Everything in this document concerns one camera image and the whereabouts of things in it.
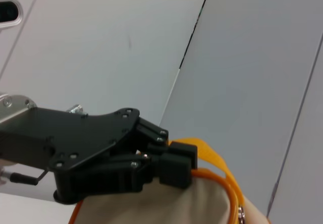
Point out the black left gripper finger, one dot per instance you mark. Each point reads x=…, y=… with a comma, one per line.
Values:
x=174, y=171
x=181, y=152

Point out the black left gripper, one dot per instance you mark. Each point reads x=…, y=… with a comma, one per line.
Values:
x=75, y=138

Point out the beige food bag orange trim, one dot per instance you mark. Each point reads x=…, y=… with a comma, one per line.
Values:
x=151, y=209

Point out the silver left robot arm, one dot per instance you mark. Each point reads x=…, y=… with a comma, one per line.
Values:
x=12, y=108

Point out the silver metal zipper pull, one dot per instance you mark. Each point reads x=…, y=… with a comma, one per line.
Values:
x=241, y=215

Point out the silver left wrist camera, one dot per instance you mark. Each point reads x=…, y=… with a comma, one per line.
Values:
x=8, y=13

